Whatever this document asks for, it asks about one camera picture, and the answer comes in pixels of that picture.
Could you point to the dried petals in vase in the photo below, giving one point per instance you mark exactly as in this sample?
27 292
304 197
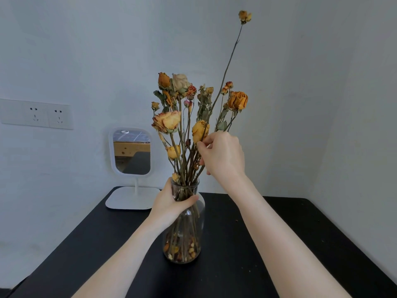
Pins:
183 249

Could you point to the bunch of dried roses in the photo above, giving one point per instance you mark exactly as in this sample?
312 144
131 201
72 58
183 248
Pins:
167 121

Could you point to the person's right thumb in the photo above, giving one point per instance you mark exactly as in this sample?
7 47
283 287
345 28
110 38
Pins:
203 150

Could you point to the white wall socket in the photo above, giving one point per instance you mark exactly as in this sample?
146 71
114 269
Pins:
60 117
32 113

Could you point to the person's left forearm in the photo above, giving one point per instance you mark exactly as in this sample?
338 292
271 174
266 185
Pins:
124 263

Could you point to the clear glass vase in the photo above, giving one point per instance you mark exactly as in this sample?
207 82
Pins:
189 232

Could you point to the person's left thumb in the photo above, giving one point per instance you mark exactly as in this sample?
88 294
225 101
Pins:
187 202

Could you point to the person's right hand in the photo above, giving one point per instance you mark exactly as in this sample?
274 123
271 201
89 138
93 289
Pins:
225 158

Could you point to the white standing table mirror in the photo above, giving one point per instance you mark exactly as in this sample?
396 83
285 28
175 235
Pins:
131 198

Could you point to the long-stemmed dried yellow flower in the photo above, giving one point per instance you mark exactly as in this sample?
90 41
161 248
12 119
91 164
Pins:
244 16

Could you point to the person's left hand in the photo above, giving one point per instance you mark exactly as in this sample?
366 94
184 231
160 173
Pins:
162 211

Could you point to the person's right forearm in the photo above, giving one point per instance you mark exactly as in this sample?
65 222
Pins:
279 245

